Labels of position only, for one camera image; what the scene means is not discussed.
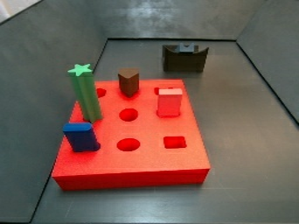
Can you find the light blue arch object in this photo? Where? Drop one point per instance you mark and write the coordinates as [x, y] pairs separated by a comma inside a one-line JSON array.
[[185, 48]]

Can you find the red shape sorter board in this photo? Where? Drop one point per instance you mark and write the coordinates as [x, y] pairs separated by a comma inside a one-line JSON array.
[[145, 150]]

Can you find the black curved fixture block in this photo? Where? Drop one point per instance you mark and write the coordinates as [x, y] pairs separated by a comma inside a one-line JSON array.
[[182, 61]]

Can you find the red square block peg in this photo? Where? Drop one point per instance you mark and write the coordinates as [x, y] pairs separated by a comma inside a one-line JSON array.
[[169, 101]]

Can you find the brown rounded triangle peg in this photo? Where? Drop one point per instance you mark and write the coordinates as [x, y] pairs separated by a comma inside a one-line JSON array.
[[128, 81]]

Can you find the dark blue rounded peg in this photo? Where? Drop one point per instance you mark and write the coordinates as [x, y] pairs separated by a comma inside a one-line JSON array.
[[81, 137]]

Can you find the green star prism peg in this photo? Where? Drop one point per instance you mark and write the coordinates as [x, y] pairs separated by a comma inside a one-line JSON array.
[[82, 82]]

